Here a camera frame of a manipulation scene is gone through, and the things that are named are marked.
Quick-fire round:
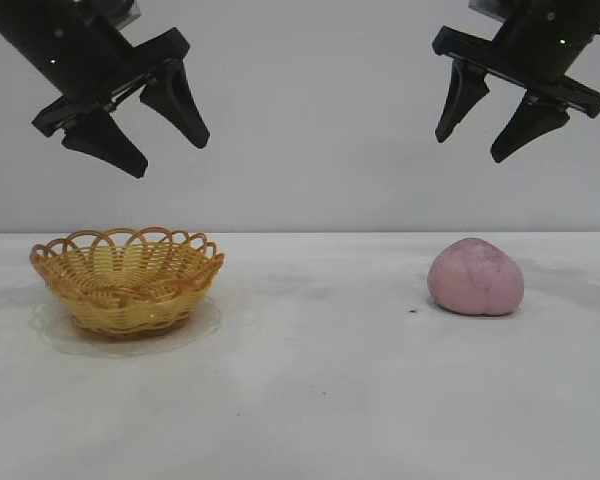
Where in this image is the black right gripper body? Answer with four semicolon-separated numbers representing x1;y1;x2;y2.
432;0;600;119

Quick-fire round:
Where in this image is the pink peach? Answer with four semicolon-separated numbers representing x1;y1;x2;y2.
427;237;525;317

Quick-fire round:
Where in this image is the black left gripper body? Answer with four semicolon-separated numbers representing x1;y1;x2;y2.
11;0;190;137

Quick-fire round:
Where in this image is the yellow woven wicker basket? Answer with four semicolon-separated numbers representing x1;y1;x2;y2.
28;225;226;341

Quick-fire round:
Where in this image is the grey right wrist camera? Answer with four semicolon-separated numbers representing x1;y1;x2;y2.
468;0;509;22

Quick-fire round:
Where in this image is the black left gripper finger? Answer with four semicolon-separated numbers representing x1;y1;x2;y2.
61;108;149;179
138;58;212;150

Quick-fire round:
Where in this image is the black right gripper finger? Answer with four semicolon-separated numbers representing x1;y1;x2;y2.
489;88;571;164
434;58;492;144

